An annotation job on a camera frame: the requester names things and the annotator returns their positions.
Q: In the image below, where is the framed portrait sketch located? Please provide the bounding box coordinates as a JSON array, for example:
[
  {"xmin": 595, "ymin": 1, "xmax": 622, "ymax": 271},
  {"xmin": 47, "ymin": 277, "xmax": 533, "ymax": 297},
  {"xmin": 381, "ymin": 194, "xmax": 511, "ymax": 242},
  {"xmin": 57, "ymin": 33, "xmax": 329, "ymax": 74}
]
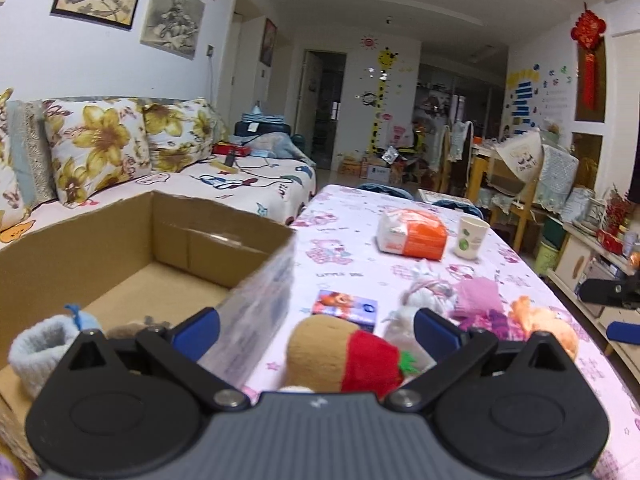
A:
[{"xmin": 140, "ymin": 0, "xmax": 205, "ymax": 60}]

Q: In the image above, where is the sofa with cartoon cover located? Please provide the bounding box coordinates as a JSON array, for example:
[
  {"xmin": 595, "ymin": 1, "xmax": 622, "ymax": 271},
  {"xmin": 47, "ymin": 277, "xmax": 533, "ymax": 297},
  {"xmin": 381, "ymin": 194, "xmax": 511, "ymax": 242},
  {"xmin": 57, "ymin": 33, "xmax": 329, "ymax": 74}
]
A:
[{"xmin": 1, "ymin": 96, "xmax": 317, "ymax": 246}]

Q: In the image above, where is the pink fuzzy cloth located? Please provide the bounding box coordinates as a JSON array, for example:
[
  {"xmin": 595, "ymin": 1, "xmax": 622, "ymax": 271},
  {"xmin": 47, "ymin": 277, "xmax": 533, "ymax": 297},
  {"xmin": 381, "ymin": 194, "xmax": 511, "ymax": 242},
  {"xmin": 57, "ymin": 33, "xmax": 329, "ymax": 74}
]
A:
[{"xmin": 451, "ymin": 278, "xmax": 502, "ymax": 320}]

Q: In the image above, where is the cream tv cabinet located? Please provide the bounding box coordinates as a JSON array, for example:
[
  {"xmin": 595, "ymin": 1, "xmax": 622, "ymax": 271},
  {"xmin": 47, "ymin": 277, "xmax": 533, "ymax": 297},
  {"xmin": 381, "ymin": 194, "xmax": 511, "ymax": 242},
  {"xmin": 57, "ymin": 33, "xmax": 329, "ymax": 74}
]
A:
[{"xmin": 547, "ymin": 223, "xmax": 639, "ymax": 367}]

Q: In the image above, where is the floral sofa cushion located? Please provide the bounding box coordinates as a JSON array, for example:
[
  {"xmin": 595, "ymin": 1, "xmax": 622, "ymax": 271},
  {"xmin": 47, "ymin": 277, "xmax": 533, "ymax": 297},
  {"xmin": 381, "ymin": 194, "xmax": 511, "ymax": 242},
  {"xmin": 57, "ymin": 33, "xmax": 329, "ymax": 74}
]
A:
[
  {"xmin": 143, "ymin": 98, "xmax": 228, "ymax": 172},
  {"xmin": 1, "ymin": 88, "xmax": 58, "ymax": 231},
  {"xmin": 42, "ymin": 99, "xmax": 152, "ymax": 208}
]

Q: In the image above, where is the white paper cup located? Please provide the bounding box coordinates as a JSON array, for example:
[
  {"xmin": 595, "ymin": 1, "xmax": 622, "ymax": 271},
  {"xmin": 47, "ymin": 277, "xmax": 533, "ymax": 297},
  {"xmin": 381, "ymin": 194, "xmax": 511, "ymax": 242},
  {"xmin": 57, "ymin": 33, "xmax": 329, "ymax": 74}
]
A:
[{"xmin": 454, "ymin": 214, "xmax": 490, "ymax": 260}]

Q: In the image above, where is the red chinese knot ornament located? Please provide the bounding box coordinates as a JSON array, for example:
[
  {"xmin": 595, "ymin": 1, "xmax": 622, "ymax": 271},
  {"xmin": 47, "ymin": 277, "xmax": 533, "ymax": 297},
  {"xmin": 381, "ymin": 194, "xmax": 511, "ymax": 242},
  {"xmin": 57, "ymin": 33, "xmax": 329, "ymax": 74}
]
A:
[{"xmin": 570, "ymin": 3, "xmax": 606, "ymax": 113}]

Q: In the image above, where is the giraffe height wall sticker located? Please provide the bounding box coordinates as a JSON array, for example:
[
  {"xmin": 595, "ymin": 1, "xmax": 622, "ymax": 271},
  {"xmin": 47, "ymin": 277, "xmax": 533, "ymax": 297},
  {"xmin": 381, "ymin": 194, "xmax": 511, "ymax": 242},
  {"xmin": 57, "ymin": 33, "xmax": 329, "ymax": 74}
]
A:
[{"xmin": 368, "ymin": 47, "xmax": 398, "ymax": 154}]

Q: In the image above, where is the brown plush bear toy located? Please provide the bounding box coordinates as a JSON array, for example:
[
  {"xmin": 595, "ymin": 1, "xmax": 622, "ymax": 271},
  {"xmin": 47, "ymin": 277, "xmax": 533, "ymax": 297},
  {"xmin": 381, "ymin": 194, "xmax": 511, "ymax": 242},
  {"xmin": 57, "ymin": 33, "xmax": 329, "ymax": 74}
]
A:
[{"xmin": 283, "ymin": 314, "xmax": 419, "ymax": 399}]

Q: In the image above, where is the light blue knitted sock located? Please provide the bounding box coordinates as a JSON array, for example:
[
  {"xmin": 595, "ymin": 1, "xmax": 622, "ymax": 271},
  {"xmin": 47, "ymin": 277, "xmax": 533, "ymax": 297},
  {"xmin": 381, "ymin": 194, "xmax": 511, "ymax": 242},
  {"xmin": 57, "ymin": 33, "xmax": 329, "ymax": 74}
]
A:
[{"xmin": 8, "ymin": 304, "xmax": 102, "ymax": 399}]

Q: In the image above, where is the orange knitted cloth ball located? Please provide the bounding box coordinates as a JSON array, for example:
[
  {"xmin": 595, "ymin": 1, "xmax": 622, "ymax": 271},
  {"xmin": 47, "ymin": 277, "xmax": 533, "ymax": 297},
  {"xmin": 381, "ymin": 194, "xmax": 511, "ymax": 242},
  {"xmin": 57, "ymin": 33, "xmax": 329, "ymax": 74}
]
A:
[{"xmin": 509, "ymin": 296, "xmax": 579, "ymax": 361}]

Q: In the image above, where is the blue pocket tissue pack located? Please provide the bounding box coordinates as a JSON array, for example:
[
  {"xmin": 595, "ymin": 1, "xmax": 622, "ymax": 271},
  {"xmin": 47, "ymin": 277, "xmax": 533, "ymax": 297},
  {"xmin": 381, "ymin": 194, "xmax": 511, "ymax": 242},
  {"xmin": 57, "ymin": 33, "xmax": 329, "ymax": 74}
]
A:
[{"xmin": 311, "ymin": 289, "xmax": 378, "ymax": 333}]

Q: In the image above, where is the pink cartoon tablecloth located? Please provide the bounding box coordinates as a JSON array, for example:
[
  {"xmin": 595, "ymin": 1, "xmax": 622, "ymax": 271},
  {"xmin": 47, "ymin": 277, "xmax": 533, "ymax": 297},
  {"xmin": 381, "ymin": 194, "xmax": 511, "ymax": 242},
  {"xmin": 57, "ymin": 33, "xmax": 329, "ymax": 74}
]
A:
[{"xmin": 242, "ymin": 185, "xmax": 639, "ymax": 479}]

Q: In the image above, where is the white fluffy plush toy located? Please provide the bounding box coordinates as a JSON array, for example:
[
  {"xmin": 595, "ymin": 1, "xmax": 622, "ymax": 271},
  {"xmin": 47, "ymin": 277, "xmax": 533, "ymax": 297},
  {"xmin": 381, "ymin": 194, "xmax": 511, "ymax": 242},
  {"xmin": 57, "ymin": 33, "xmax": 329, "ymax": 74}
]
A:
[{"xmin": 383, "ymin": 306, "xmax": 435, "ymax": 377}]

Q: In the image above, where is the wooden chair with covers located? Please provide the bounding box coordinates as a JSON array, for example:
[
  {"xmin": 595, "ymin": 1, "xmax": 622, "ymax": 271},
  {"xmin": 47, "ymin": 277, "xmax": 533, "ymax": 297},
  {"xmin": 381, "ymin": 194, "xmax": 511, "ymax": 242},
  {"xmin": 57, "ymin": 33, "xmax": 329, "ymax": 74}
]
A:
[{"xmin": 465, "ymin": 129, "xmax": 579, "ymax": 252}]

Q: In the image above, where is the cardboard box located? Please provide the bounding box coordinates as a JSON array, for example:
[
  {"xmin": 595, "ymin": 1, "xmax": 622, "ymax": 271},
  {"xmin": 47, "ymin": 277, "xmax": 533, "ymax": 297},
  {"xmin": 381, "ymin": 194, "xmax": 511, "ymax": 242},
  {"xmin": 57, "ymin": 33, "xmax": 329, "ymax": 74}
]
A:
[{"xmin": 1, "ymin": 192, "xmax": 295, "ymax": 479}]

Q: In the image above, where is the orange white tissue pack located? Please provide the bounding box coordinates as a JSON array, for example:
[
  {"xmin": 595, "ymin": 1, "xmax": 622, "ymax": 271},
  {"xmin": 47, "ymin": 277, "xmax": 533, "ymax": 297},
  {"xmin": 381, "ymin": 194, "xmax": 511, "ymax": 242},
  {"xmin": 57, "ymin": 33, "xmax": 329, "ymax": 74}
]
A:
[{"xmin": 375, "ymin": 209, "xmax": 448, "ymax": 261}]

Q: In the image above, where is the white patterned sock bundle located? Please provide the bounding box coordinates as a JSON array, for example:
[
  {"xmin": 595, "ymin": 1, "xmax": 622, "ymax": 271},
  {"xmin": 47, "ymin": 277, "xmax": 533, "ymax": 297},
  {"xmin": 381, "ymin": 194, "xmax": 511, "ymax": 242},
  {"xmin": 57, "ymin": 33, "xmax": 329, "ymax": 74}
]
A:
[{"xmin": 400, "ymin": 260, "xmax": 458, "ymax": 316}]

